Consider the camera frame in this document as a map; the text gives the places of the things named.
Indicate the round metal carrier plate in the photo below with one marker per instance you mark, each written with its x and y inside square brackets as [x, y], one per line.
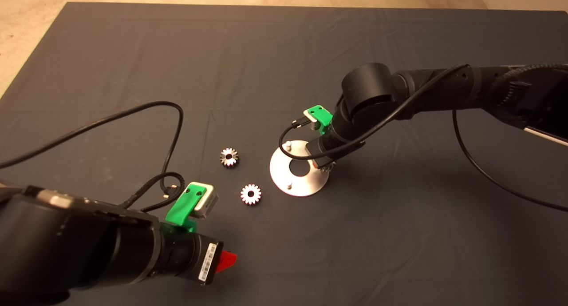
[306, 184]

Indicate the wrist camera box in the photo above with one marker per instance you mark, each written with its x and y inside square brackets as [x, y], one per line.
[208, 201]
[312, 119]

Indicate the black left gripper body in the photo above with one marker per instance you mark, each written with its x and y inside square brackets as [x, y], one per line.
[204, 259]

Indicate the dark grey table cloth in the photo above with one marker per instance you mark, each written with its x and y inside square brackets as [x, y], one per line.
[266, 53]

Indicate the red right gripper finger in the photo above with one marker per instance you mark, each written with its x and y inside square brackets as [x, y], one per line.
[316, 164]

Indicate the green left camera mount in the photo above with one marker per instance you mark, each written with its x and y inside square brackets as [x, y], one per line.
[186, 206]

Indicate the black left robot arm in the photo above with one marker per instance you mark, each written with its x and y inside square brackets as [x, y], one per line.
[66, 252]

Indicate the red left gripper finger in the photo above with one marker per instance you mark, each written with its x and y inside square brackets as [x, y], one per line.
[227, 260]

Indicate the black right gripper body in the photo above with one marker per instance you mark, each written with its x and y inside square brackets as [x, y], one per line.
[330, 149]

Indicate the green right camera mount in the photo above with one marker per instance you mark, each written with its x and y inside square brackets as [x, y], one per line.
[321, 114]

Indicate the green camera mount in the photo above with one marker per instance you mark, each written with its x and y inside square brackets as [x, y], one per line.
[186, 206]
[321, 114]

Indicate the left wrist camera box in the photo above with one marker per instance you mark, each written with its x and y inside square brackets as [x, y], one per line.
[208, 201]

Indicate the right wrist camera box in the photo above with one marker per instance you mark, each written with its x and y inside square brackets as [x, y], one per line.
[312, 119]

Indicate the steel planetary gear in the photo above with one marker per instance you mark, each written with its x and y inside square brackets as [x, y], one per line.
[328, 166]
[225, 161]
[246, 198]

